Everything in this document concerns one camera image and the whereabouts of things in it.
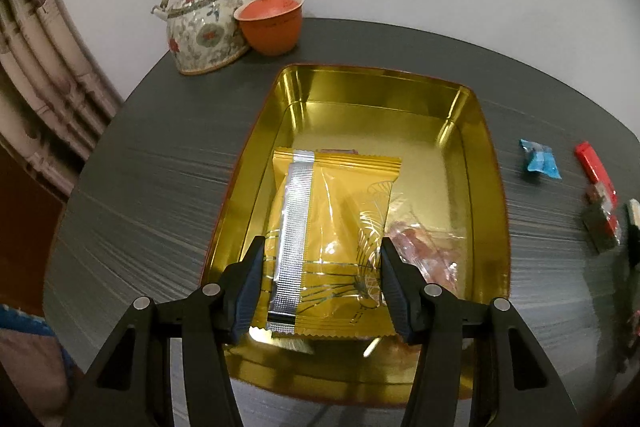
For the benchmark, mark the blue cloth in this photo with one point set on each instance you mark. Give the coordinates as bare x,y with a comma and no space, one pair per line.
25,319

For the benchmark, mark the blue candy packet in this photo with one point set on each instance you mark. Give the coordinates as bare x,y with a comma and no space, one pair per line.
542,159

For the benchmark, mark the beige patterned curtain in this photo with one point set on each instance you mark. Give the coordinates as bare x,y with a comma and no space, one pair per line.
40,82

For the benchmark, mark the yellow snack packet silver seam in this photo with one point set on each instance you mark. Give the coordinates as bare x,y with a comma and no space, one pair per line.
340,217

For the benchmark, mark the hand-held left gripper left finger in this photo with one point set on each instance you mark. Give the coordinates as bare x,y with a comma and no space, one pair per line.
247,297

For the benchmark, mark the red tin box gold inside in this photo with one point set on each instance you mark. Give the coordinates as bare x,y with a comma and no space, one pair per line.
375,117

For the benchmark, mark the floral ceramic teapot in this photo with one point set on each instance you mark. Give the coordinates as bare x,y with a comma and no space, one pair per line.
200,37

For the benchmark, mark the clear peanut packet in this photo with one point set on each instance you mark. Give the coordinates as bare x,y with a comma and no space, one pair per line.
430,257

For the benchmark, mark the grey snack bar packet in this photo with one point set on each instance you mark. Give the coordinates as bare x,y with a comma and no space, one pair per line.
602,227

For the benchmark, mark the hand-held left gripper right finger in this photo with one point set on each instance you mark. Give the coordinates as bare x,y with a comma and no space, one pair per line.
400,297

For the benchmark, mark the red snack packet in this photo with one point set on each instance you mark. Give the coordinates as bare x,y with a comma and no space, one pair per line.
590,162

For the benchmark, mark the orange lidded tea cup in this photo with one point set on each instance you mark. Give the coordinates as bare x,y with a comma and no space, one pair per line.
272,32

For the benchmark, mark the navy and white snack packet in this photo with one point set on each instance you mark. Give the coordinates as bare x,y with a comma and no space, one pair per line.
635,227

